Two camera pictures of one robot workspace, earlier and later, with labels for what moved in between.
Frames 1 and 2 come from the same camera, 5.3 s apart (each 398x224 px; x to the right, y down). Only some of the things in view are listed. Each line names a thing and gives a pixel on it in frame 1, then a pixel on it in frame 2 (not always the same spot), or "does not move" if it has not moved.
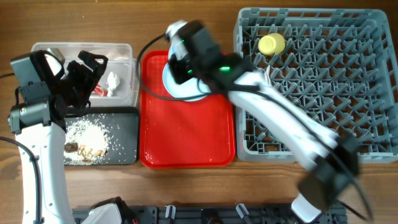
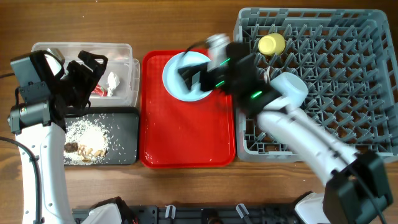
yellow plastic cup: [272, 44] does not move
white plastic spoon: [267, 75] does not move
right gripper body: [184, 69] -> [222, 79]
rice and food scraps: [86, 141] does not move
